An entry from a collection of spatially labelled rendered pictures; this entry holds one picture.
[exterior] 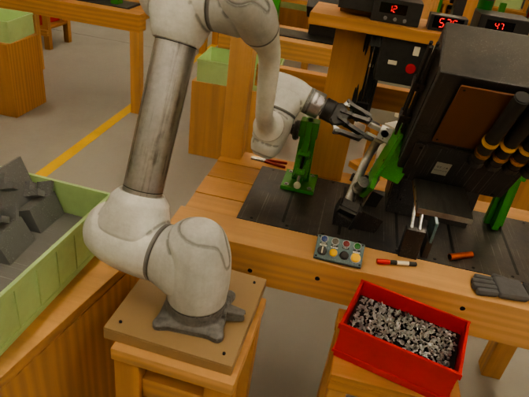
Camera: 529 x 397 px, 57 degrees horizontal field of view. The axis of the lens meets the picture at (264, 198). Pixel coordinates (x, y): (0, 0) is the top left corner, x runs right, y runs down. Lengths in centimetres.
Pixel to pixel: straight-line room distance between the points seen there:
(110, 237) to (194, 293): 25
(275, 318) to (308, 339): 21
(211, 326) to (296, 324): 138
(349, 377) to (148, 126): 82
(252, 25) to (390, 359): 89
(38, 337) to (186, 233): 52
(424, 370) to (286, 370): 115
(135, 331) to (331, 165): 111
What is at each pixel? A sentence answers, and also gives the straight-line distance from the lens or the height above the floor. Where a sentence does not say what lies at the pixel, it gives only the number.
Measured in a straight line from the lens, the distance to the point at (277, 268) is 159.
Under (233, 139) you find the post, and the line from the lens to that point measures 208.
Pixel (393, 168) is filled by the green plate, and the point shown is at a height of 115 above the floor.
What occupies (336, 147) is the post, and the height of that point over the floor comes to 103.
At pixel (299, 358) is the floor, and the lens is 246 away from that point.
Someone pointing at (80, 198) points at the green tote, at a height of 92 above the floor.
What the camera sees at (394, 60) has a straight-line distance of 179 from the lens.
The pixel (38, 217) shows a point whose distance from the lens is 171.
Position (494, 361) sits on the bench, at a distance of 269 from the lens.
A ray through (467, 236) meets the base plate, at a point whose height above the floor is 90.
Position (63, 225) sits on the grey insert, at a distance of 173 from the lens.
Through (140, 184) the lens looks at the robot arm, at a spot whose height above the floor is 121.
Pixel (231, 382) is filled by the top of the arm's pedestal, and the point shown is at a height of 85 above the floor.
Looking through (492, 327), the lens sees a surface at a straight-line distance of 170.
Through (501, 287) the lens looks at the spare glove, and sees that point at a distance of 167.
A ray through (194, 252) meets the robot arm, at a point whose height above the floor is 113.
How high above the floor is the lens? 182
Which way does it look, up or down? 31 degrees down
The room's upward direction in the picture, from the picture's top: 8 degrees clockwise
